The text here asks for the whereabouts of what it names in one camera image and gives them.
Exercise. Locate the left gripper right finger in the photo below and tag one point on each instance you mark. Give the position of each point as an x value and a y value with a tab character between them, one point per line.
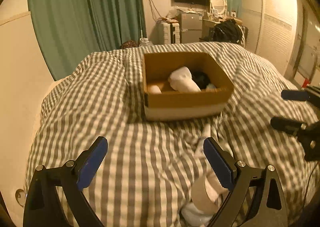
267	206

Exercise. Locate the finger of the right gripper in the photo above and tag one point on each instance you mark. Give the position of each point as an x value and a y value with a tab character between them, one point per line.
294	95
286	125

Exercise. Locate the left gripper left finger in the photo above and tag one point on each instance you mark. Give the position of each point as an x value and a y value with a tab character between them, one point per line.
43	206

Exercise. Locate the beige tape roll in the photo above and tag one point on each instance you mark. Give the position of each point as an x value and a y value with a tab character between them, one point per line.
207	193

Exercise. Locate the black round object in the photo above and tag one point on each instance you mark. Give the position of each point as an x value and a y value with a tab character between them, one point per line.
201	79

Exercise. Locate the white towel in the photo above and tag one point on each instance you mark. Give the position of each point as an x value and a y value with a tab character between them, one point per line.
181	80

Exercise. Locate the blue tissue pack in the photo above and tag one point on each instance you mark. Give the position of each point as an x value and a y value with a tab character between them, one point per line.
210	86

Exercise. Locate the white hair dryer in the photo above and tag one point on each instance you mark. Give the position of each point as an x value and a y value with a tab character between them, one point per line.
154	89

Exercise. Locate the red object on floor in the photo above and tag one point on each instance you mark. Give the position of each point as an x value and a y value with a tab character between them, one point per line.
305	83

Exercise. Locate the white object at bottom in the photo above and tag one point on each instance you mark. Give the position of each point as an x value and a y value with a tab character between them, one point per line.
196	217

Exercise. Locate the white louvered wardrobe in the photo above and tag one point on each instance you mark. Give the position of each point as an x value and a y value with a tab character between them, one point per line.
272	26

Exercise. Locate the black jacket on chair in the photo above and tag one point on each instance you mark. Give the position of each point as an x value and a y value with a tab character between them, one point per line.
226	31

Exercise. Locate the grey white checkered duvet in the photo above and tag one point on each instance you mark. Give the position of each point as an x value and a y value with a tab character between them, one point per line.
147	174

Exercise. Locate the brown cardboard box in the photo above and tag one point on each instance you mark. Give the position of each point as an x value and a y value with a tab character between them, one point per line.
172	105

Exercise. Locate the white oval mirror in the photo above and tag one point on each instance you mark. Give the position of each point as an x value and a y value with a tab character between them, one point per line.
218	6

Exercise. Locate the silver mini fridge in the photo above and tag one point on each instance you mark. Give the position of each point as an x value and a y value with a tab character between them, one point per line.
190	27

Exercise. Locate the white suitcase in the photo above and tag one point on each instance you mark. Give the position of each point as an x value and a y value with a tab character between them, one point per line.
168	33

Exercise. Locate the clear water jug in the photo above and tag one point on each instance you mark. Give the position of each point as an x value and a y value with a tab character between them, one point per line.
143	41

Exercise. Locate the brown patterned bag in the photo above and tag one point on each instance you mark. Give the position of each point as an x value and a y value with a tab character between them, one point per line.
129	44

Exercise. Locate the large green curtain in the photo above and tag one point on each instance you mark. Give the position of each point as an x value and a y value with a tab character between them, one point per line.
68	30

